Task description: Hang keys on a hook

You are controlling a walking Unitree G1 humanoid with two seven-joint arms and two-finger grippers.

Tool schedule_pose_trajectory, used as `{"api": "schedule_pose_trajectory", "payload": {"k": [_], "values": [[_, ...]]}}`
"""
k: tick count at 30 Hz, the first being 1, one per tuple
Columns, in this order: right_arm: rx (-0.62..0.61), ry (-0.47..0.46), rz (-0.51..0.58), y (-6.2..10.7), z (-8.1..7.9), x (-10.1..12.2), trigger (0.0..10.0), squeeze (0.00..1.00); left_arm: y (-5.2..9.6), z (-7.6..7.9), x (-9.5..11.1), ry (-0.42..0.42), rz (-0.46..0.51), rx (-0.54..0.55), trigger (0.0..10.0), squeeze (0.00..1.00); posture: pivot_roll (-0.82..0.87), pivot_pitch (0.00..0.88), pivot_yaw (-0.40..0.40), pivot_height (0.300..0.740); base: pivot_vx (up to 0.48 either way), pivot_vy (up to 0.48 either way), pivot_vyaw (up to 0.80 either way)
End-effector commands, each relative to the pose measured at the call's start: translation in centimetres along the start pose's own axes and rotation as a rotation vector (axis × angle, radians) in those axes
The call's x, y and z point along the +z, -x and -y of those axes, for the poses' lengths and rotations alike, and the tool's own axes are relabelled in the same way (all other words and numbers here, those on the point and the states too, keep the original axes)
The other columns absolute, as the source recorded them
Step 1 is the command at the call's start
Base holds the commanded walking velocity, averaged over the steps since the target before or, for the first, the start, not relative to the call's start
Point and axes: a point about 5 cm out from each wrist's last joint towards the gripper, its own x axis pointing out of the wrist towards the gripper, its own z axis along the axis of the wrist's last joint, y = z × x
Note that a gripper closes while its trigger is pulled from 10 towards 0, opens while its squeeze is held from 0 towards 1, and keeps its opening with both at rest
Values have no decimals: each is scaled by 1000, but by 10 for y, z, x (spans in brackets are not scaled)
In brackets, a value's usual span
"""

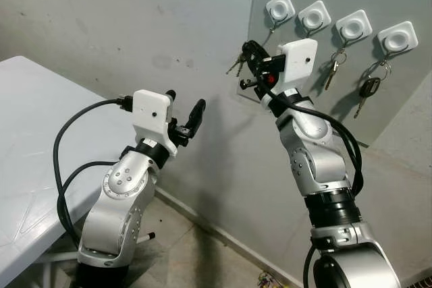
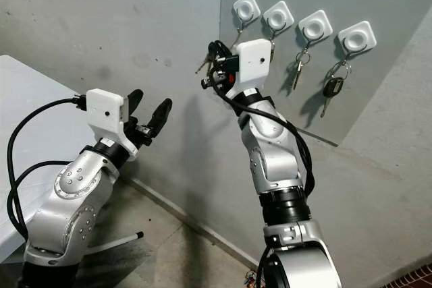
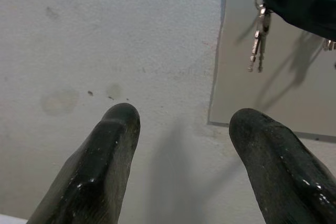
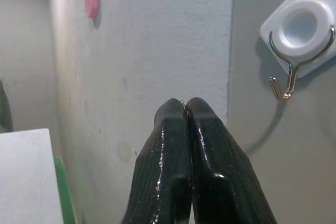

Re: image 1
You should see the small brass key bunch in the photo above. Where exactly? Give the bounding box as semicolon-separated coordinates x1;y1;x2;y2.
226;54;249;76

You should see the black car key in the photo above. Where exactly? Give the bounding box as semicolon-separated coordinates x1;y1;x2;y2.
354;61;392;120

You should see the white table leg black cap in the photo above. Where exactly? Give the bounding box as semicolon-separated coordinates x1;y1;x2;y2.
132;231;157;243

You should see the white plastic folding table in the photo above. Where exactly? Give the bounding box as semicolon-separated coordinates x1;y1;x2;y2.
0;56;146;286

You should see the small colourful floor object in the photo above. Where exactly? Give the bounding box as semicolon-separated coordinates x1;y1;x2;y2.
256;271;279;288

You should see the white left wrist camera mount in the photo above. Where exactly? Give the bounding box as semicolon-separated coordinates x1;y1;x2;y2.
130;90;178;157

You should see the white square wall hook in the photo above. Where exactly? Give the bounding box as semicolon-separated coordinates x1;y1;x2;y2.
297;0;332;38
377;21;419;66
265;0;296;32
335;9;373;53

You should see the single silver key on ring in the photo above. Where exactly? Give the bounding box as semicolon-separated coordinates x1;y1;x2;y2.
324;49;348;92

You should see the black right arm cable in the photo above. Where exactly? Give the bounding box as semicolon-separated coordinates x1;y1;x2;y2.
260;86;365;288

